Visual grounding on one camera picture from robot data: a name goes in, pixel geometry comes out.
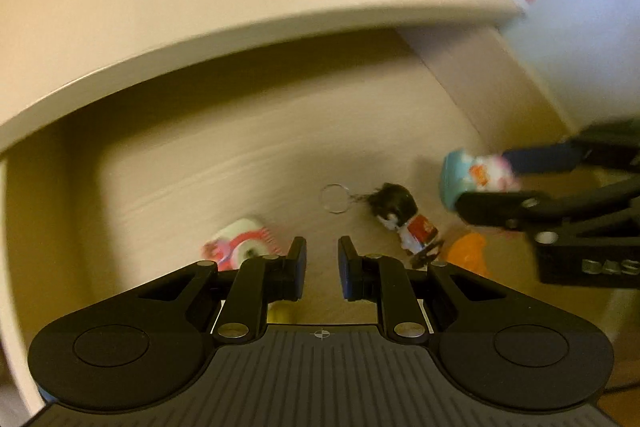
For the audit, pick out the pink white round toy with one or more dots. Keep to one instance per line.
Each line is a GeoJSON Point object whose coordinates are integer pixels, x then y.
{"type": "Point", "coordinates": [240, 244]}

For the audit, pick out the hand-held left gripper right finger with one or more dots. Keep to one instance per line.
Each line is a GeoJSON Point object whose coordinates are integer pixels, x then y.
{"type": "Point", "coordinates": [345, 267]}

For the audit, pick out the blue and white egg toy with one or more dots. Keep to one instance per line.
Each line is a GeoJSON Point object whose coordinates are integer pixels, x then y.
{"type": "Point", "coordinates": [465, 174]}

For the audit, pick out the orange plastic toy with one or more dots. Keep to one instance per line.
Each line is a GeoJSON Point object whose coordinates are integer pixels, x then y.
{"type": "Point", "coordinates": [470, 252]}

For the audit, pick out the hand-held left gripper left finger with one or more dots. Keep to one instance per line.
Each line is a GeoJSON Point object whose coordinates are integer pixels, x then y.
{"type": "Point", "coordinates": [300, 264]}

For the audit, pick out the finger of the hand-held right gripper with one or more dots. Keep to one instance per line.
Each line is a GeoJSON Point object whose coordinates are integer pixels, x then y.
{"type": "Point", "coordinates": [545, 157]}
{"type": "Point", "coordinates": [495, 207]}

